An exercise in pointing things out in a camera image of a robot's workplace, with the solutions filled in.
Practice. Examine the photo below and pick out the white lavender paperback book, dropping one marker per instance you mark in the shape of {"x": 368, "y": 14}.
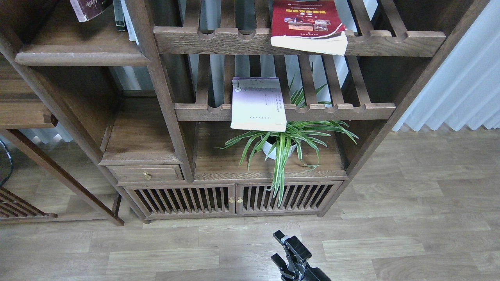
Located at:
{"x": 257, "y": 104}

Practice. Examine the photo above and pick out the white plant pot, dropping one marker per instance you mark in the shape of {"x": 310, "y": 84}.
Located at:
{"x": 271, "y": 153}

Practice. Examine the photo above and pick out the white upright book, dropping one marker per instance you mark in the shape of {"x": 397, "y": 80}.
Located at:
{"x": 129, "y": 24}

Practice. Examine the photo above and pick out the green spine upright book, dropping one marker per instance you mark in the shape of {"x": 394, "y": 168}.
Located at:
{"x": 119, "y": 16}

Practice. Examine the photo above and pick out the brass drawer knob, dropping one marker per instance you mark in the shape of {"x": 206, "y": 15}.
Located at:
{"x": 147, "y": 175}

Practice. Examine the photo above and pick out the red paperback book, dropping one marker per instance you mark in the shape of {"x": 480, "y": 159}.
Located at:
{"x": 311, "y": 26}

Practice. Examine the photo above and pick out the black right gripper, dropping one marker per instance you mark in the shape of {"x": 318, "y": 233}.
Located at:
{"x": 298, "y": 268}

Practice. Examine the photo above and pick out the dark wooden bookshelf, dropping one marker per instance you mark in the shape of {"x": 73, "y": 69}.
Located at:
{"x": 165, "y": 106}

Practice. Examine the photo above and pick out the green spider plant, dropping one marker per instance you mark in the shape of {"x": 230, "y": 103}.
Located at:
{"x": 301, "y": 132}

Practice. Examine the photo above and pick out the maroon book white characters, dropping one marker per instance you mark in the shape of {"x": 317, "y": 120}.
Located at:
{"x": 85, "y": 10}

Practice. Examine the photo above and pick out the wooden side rack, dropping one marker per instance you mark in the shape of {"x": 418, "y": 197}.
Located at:
{"x": 14, "y": 209}

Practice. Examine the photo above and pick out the white pleated curtain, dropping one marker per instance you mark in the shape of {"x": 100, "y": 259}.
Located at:
{"x": 465, "y": 90}

